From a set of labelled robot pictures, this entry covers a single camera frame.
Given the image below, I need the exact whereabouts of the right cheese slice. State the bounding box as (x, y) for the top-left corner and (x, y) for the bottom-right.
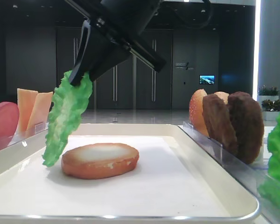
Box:
(27, 91), (53, 131)

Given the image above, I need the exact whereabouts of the cheese slice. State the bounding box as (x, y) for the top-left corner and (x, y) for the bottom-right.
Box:
(17, 88), (38, 132)
(27, 91), (53, 131)

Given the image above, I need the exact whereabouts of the sesame top bun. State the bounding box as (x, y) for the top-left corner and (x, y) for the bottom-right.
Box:
(189, 89), (209, 137)

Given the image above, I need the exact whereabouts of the white serving tray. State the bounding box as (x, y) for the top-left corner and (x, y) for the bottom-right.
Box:
(0, 124), (260, 224)

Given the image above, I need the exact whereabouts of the right dark door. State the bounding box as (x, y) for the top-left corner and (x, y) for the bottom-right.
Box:
(136, 30), (173, 110)

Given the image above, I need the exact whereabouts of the left meat patty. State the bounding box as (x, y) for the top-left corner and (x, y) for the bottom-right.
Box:
(203, 94), (238, 156)

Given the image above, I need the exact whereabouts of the left cheese slice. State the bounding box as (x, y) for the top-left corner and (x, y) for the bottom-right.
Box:
(17, 88), (38, 132)

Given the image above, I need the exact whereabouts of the right meat patty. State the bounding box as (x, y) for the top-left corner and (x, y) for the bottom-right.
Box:
(228, 91), (264, 164)

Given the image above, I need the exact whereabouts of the pale bun behind patties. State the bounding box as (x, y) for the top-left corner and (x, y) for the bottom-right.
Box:
(214, 91), (229, 104)

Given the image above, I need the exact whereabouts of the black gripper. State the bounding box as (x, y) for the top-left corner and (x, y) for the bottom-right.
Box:
(70, 0), (166, 84)

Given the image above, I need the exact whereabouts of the front tomato slice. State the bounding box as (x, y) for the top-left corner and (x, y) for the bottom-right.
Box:
(0, 102), (20, 138)

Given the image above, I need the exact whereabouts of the right clear acrylic rack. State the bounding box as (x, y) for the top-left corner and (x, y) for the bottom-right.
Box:
(180, 122), (280, 224)

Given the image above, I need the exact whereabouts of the middle dark door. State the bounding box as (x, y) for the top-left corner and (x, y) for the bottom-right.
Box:
(97, 56), (133, 109)

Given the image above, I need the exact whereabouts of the bottom bun slice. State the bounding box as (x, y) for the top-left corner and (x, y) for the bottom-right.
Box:
(61, 143), (139, 180)

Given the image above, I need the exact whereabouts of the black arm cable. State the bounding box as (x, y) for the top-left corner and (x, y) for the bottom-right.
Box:
(161, 0), (212, 30)

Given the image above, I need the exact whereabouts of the meat patty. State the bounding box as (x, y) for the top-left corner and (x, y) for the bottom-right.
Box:
(203, 94), (238, 156)
(228, 91), (264, 164)

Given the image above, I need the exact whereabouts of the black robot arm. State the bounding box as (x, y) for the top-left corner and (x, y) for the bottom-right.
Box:
(68, 0), (166, 86)

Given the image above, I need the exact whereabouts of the small wall screen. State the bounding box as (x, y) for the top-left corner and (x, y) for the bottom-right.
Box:
(199, 75), (215, 84)

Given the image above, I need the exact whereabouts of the clear acrylic rack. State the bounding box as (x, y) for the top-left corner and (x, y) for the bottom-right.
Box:
(0, 122), (49, 150)
(180, 122), (280, 224)

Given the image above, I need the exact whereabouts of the left clear acrylic rack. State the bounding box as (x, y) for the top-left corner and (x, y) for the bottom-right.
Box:
(0, 122), (49, 150)

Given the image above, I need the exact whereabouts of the potted plants white planter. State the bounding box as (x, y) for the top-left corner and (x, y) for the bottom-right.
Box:
(257, 85), (280, 121)

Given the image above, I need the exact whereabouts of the green lettuce leaf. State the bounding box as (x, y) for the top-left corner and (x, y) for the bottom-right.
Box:
(259, 114), (280, 208)
(42, 71), (92, 167)

